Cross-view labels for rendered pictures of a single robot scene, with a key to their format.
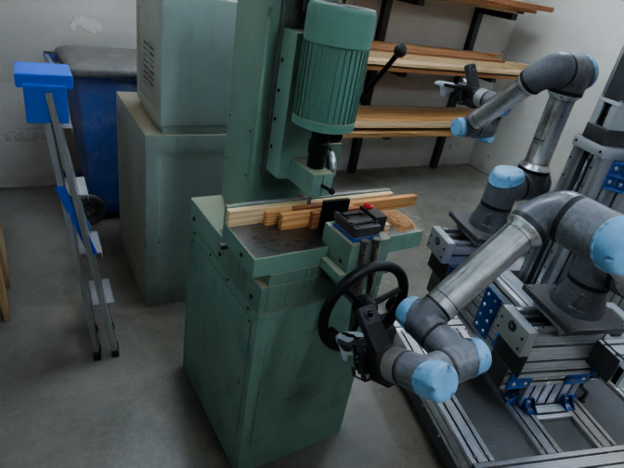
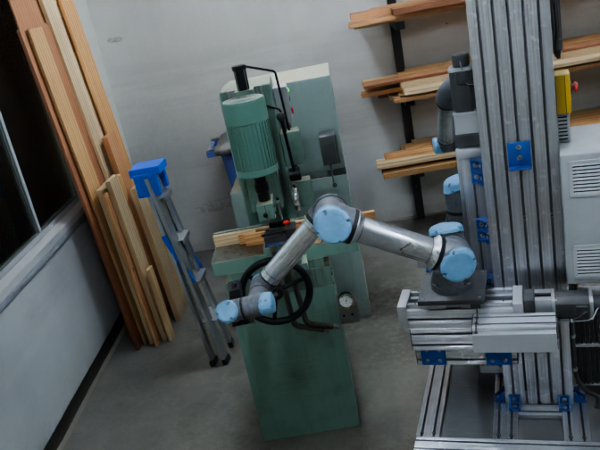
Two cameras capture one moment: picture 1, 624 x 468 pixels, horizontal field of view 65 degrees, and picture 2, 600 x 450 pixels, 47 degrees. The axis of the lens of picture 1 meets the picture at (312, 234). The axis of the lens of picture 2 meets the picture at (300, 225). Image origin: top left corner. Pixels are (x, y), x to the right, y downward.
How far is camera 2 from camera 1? 1.99 m
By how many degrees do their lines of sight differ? 36
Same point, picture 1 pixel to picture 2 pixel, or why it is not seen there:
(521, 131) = not seen: outside the picture
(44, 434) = (163, 405)
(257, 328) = not seen: hidden behind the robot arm
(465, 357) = (250, 300)
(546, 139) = not seen: hidden behind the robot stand
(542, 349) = (420, 322)
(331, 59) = (234, 134)
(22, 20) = (201, 119)
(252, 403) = (253, 375)
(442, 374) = (222, 305)
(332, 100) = (245, 157)
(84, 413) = (190, 396)
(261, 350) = (243, 331)
